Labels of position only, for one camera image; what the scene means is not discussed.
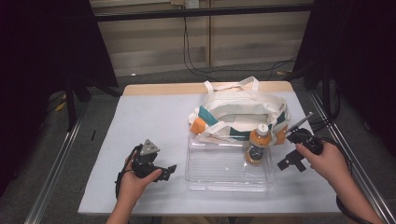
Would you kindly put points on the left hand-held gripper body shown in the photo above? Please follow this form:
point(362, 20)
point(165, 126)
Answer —
point(146, 158)

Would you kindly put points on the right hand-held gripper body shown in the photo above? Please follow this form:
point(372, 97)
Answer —
point(306, 140)

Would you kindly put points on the orange drink bottle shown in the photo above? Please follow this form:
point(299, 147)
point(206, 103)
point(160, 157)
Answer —
point(258, 144)

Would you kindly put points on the clear plastic tray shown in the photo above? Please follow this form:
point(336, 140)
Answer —
point(218, 171)

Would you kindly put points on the white teal orange tote bag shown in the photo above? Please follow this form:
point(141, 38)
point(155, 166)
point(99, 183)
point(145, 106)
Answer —
point(224, 104)

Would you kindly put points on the person's right hand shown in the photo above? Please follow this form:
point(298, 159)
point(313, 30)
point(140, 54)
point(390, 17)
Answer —
point(328, 168)

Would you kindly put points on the person's left hand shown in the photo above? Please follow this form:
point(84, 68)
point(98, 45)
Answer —
point(134, 186)

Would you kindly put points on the pale grey table mat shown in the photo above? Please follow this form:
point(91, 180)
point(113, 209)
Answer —
point(149, 130)

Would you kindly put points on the black stand leg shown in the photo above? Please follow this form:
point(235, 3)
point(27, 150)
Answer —
point(70, 109)

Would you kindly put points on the black curtain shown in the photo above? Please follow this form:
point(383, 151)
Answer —
point(358, 56)
point(37, 62)

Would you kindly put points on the black horizontal bar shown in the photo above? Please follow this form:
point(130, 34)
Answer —
point(202, 12)

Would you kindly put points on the metal floor rail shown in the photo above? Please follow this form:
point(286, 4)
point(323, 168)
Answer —
point(367, 186)
point(59, 161)

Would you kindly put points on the white wall outlet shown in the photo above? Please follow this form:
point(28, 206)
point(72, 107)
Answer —
point(191, 3)

